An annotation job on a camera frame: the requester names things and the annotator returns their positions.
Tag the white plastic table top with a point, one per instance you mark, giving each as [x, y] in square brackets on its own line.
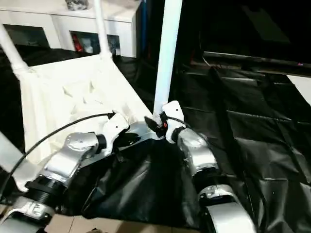
[73, 92]

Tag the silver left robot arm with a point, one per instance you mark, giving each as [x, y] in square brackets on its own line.
[68, 155]

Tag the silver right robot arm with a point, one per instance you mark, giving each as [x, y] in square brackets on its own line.
[199, 155]

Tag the black mat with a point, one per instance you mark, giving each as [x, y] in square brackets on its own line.
[252, 136]

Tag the large black furniture piece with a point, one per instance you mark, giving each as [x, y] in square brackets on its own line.
[243, 22]

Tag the white cabinet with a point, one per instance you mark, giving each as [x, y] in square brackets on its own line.
[48, 22]

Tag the white flat board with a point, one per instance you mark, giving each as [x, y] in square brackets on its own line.
[301, 87]

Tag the dark glass bowl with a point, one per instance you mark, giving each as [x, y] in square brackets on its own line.
[77, 4]

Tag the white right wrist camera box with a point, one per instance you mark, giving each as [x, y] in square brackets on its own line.
[171, 114]

